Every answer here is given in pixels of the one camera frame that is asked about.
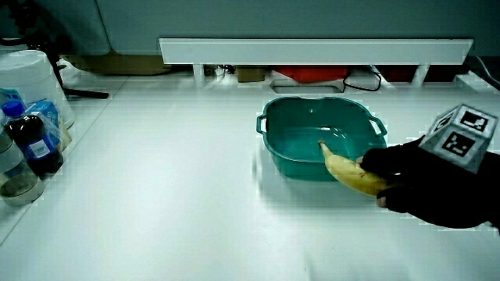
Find white desk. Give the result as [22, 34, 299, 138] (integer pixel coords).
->
[0, 69, 500, 281]

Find clear glass jar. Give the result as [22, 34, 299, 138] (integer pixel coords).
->
[0, 132, 45, 208]

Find small brown box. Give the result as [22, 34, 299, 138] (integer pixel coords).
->
[236, 66, 267, 84]

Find blue carton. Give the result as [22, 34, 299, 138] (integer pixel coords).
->
[24, 100, 73, 151]

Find black tripod stand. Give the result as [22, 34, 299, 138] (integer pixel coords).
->
[0, 0, 110, 100]

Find person's right hand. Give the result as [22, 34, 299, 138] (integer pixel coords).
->
[355, 103, 499, 229]

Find person's right forearm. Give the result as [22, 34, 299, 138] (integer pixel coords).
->
[484, 150, 500, 235]

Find white desk shelf riser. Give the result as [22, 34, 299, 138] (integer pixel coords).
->
[159, 37, 474, 88]

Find white flat tray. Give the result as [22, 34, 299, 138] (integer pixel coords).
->
[269, 79, 346, 95]

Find dark soda bottle blue cap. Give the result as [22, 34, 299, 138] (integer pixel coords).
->
[1, 100, 64, 177]

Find yellow banana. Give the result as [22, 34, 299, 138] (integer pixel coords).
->
[317, 140, 391, 197]

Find black cable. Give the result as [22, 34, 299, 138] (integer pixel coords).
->
[341, 66, 383, 94]

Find red box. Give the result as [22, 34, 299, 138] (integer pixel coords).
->
[273, 65, 349, 84]

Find grey cable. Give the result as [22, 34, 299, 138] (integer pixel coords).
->
[473, 55, 500, 91]

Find teal plastic basin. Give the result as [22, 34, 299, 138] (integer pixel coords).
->
[255, 95, 388, 182]

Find white plastic bucket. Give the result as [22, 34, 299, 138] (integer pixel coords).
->
[0, 49, 76, 130]

